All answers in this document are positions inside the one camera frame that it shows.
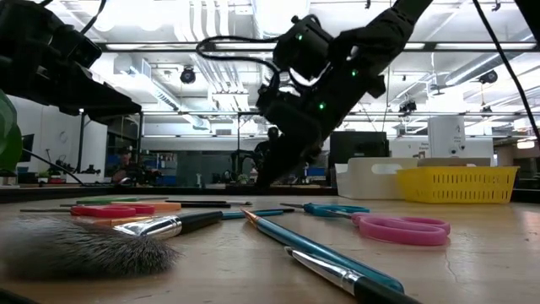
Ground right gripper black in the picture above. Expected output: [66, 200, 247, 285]
[254, 67, 354, 189]

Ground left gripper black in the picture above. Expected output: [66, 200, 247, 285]
[16, 41, 143, 124]

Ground blue scissors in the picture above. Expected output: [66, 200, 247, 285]
[280, 202, 371, 219]

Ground blue-handled paintbrush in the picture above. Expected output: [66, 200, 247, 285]
[242, 209, 405, 293]

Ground thin black paintbrush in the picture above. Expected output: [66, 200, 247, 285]
[166, 198, 253, 207]
[180, 202, 232, 209]

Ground black paintbrush wide silver ferrule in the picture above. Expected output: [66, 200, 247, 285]
[284, 247, 423, 304]

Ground large fluffy black brush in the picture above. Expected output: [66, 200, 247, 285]
[0, 209, 224, 283]

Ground person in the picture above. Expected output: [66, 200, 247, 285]
[110, 145, 143, 186]
[251, 125, 283, 187]

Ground black background monitor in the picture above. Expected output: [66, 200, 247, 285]
[328, 130, 390, 187]

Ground white plastic bin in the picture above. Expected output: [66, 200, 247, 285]
[335, 157, 419, 201]

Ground green scissors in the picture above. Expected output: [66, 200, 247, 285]
[75, 196, 170, 206]

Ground red scissors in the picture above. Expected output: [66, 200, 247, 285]
[19, 204, 156, 219]

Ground green leafy plant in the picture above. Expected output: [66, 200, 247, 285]
[0, 90, 24, 174]

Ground orange scissors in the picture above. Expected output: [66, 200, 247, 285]
[58, 201, 182, 214]

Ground pink scissors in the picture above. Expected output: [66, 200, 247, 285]
[324, 209, 451, 247]

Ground white column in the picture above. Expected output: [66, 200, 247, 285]
[428, 116, 467, 160]

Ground yellow plastic basket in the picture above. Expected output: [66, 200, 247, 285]
[396, 166, 520, 205]

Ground background black station frame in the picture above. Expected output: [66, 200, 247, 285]
[235, 110, 262, 187]

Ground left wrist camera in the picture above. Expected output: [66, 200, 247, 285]
[50, 23, 103, 71]

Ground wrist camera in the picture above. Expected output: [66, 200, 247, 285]
[50, 23, 103, 71]
[273, 14, 335, 84]

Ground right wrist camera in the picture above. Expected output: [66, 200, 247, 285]
[273, 14, 335, 84]

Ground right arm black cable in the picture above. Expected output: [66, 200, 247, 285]
[195, 14, 321, 76]

